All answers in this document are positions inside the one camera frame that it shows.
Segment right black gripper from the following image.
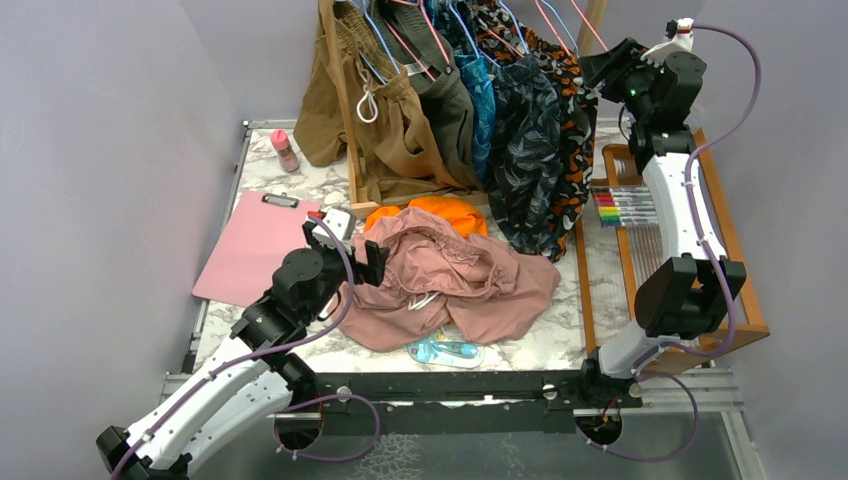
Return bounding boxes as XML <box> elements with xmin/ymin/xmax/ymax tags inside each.
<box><xmin>575</xmin><ymin>38</ymin><xmax>663</xmax><ymax>122</ymax></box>

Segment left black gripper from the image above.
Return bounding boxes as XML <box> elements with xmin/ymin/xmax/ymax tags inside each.
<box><xmin>302</xmin><ymin>223</ymin><xmax>389</xmax><ymax>324</ymax></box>

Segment pink wire hanger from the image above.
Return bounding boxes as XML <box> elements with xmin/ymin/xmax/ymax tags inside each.
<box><xmin>534</xmin><ymin>0</ymin><xmax>609</xmax><ymax>56</ymax></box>

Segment pink shorts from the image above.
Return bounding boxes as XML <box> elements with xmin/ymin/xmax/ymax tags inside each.
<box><xmin>340</xmin><ymin>208</ymin><xmax>561</xmax><ymax>352</ymax></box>

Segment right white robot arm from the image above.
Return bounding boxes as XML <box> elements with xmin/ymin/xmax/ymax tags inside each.
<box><xmin>576</xmin><ymin>38</ymin><xmax>747</xmax><ymax>407</ymax></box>

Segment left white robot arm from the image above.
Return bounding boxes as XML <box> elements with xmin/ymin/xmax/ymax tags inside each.
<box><xmin>96</xmin><ymin>216</ymin><xmax>390</xmax><ymax>479</ymax></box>

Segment orange camo hanging shorts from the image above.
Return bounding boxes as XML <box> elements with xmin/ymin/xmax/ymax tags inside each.
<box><xmin>494</xmin><ymin>1</ymin><xmax>598</xmax><ymax>262</ymax></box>

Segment blue patterned hanging shorts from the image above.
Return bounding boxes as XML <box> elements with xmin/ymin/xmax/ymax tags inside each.
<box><xmin>430</xmin><ymin>0</ymin><xmax>498</xmax><ymax>183</ymax></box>

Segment dark leaf print shorts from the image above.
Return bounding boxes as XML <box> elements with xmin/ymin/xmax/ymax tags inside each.
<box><xmin>463</xmin><ymin>0</ymin><xmax>564</xmax><ymax>256</ymax></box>

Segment dark green hanging shorts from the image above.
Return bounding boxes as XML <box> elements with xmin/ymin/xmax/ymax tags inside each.
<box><xmin>368</xmin><ymin>1</ymin><xmax>479</xmax><ymax>188</ymax></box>

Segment packaged blue toothbrush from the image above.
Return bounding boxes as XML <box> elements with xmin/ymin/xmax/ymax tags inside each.
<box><xmin>406</xmin><ymin>330</ymin><xmax>484</xmax><ymax>369</ymax></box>

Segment pink clipboard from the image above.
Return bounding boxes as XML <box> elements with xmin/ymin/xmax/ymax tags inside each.
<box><xmin>192</xmin><ymin>190</ymin><xmax>321</xmax><ymax>307</ymax></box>

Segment coloured marker set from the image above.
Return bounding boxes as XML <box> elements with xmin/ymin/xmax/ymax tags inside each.
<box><xmin>592</xmin><ymin>186</ymin><xmax>659</xmax><ymax>228</ymax></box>

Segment pink bottle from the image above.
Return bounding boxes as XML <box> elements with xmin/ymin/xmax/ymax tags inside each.
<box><xmin>269</xmin><ymin>129</ymin><xmax>300</xmax><ymax>173</ymax></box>

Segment wooden dish rack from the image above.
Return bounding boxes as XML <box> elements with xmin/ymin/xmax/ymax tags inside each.
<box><xmin>574</xmin><ymin>141</ymin><xmax>770</xmax><ymax>374</ymax></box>

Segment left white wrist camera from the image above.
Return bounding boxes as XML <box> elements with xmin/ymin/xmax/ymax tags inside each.
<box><xmin>307</xmin><ymin>207</ymin><xmax>356</xmax><ymax>252</ymax></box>

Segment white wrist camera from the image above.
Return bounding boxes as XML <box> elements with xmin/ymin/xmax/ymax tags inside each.
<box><xmin>307</xmin><ymin>207</ymin><xmax>356</xmax><ymax>252</ymax></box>
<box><xmin>640</xmin><ymin>17</ymin><xmax>694</xmax><ymax>65</ymax></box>

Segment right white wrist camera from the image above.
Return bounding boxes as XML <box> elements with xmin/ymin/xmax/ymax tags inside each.
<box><xmin>640</xmin><ymin>17</ymin><xmax>694</xmax><ymax>65</ymax></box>

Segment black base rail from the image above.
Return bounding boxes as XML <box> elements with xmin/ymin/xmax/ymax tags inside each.
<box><xmin>274</xmin><ymin>366</ymin><xmax>633</xmax><ymax>440</ymax></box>

